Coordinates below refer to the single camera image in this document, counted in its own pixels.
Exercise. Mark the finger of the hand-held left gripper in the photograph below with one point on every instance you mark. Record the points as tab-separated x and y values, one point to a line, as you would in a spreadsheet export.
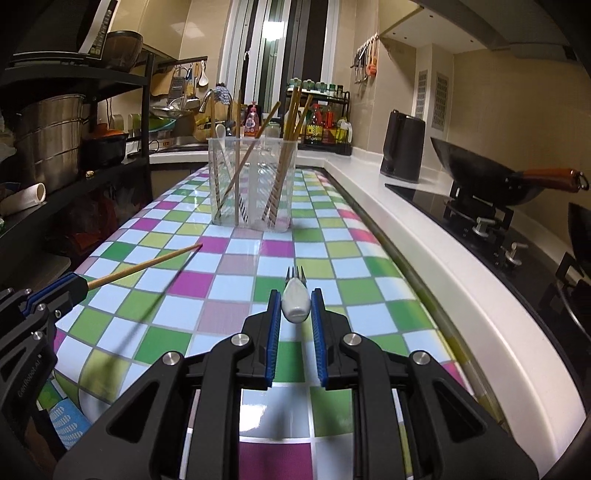
76	291
46	290

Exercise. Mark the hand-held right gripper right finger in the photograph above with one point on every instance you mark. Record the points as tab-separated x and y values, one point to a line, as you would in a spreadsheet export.
319	341

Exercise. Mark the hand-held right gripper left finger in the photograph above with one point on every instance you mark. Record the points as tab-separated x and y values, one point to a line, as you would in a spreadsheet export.
273	341

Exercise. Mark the clear plastic utensil holder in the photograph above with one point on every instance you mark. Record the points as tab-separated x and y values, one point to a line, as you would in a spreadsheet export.
254	203

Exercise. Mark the checkered colourful tablecloth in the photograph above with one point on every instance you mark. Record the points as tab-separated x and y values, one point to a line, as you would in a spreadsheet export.
231	286

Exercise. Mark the blue patterned packet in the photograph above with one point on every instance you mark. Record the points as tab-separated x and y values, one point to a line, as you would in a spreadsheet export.
69	422

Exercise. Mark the white paper roll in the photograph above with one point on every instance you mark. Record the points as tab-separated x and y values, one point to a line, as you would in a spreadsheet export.
30	196

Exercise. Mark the black cooking pot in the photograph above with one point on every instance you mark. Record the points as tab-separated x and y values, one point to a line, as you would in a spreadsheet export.
104	150

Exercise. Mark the steel stockpot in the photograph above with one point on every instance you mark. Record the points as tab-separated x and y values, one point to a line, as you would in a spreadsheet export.
51	143

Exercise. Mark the black glass gas stove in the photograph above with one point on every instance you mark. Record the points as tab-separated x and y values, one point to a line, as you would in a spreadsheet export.
425	196

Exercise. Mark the green plastic basin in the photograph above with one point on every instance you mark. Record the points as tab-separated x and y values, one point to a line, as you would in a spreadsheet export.
161	124

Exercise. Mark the black spice rack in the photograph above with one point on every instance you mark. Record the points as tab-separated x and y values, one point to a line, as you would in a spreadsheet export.
344	150

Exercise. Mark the black burner grate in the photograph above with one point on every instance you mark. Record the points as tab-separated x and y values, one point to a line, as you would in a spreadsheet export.
565	286
461	203

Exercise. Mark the steel stove knob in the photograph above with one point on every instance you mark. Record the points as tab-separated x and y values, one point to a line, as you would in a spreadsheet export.
482	226
513	254

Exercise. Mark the steel bowl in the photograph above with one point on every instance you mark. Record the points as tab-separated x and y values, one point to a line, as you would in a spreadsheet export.
168	110

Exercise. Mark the black electric kettle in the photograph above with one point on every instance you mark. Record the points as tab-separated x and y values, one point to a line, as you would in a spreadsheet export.
401	147

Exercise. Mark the row of condiment bottles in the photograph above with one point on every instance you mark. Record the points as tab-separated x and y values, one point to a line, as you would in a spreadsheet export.
330	127

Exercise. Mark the black metal shelf rack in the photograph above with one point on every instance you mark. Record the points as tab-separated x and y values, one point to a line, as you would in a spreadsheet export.
69	76

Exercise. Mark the pink dish soap bottle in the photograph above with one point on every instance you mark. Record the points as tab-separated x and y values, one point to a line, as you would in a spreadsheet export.
252	122

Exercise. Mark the wooden cutting board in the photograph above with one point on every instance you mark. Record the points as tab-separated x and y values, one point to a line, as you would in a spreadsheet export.
161	83

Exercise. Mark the steel grater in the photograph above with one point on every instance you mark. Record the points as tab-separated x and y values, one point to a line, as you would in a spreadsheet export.
176	87

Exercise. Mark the brown bowl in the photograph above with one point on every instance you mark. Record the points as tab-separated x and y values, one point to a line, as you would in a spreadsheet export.
122	50

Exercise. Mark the sink faucet with mesh scrubber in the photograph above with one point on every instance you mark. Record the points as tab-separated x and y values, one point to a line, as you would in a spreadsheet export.
222	94

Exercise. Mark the row of spice jars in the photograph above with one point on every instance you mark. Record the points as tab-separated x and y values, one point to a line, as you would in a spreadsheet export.
323	86

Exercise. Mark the black kitchen appliance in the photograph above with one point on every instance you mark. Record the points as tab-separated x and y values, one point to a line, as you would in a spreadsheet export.
55	27

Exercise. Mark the range hood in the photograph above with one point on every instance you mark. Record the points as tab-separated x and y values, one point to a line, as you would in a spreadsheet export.
508	23

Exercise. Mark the small wall vent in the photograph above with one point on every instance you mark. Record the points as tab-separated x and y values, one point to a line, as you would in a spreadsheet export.
421	94

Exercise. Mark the large wall vent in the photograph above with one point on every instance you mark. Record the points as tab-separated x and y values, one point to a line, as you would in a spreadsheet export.
441	99

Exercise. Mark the window frame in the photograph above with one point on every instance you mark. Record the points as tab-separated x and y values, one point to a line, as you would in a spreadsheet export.
277	46

